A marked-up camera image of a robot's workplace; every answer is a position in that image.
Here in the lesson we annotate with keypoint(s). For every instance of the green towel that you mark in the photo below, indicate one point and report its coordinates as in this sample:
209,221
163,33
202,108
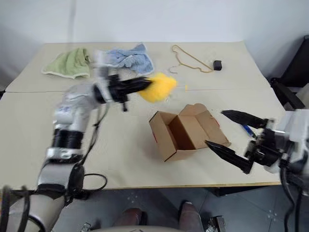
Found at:
70,62

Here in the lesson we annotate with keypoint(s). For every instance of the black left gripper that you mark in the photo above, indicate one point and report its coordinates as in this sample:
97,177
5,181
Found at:
117,91

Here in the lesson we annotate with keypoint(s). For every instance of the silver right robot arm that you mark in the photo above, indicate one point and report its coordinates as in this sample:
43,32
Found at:
303,169

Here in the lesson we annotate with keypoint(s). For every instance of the red tape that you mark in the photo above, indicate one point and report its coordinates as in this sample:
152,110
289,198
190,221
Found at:
156,139

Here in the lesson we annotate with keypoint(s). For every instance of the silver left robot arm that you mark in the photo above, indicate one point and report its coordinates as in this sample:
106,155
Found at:
72,116

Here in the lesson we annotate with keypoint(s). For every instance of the light blue towel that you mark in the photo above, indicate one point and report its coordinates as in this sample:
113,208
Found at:
137,59

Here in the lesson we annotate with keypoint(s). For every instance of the blue pen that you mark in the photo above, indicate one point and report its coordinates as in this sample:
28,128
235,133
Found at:
247,130

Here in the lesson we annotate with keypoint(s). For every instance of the small metal bracket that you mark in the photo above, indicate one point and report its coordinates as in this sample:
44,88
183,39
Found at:
86,227
217,224

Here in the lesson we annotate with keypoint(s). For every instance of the brown cardboard box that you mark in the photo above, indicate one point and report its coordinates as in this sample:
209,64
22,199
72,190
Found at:
205,130

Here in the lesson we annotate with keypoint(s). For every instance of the dark reddish rounded shape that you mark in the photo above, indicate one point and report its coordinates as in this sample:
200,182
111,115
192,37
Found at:
190,215
131,217

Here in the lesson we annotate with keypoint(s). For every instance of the yellow fluffy item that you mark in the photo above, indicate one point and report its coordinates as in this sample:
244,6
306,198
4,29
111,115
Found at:
160,88

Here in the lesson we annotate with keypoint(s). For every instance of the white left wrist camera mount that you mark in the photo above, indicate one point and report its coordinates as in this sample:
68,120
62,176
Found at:
100,62

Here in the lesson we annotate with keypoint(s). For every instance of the small black box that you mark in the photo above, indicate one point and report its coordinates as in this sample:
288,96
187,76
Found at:
217,65

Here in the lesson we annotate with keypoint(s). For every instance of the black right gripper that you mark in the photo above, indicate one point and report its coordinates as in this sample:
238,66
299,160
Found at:
268,147

